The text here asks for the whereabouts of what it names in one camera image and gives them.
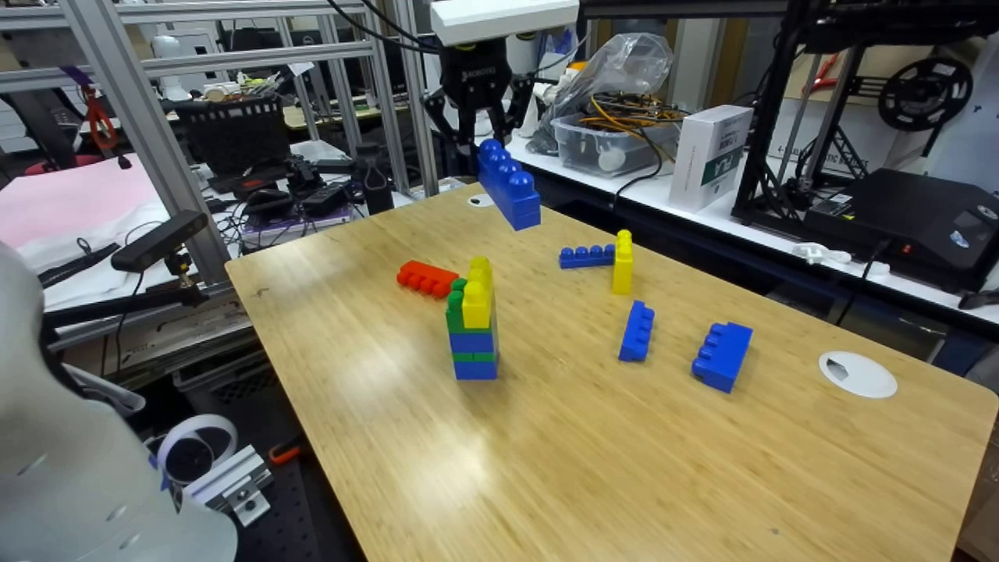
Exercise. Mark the pink foam sheet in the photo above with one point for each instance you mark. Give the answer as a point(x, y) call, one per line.
point(74, 203)

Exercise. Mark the clear plastic storage bin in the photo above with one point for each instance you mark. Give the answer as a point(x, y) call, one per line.
point(613, 157)

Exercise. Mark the red eight-stud toy block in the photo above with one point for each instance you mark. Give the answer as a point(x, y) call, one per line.
point(427, 279)

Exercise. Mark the aluminium extrusion post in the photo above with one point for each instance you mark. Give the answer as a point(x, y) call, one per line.
point(141, 115)

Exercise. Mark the black stereo camera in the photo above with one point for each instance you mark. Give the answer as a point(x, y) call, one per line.
point(158, 246)

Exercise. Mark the black filament spool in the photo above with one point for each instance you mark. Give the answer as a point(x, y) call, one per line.
point(900, 96)

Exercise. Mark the blue four-stud toy block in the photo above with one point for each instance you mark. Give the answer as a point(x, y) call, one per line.
point(586, 258)
point(638, 335)
point(501, 166)
point(521, 207)

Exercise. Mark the tall green toy block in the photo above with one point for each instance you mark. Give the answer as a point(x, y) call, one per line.
point(456, 314)

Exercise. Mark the blue square toy block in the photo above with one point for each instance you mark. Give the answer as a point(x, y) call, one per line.
point(477, 369)
point(474, 341)

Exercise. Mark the blue wide six-stud block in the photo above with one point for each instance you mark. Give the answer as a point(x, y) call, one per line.
point(718, 361)

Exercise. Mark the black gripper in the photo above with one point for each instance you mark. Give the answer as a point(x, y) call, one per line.
point(477, 74)

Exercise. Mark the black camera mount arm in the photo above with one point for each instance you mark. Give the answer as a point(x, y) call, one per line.
point(127, 303)

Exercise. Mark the yellow three-stud toy block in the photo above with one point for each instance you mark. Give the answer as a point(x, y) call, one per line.
point(478, 302)

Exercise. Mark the black printer device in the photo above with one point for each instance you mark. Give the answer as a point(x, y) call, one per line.
point(917, 223)

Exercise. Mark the clear plastic bag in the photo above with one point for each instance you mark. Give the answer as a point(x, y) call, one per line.
point(625, 65)

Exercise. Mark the white workbench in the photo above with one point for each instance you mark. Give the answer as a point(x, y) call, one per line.
point(769, 237)

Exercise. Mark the thin green toy block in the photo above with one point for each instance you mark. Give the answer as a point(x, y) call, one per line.
point(477, 358)

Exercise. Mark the white cardboard box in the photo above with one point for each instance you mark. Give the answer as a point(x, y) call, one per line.
point(706, 142)

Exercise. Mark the yellow tall two-stud block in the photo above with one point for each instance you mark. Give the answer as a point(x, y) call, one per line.
point(622, 267)

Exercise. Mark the metal clamp bracket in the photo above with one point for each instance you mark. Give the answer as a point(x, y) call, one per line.
point(237, 487)

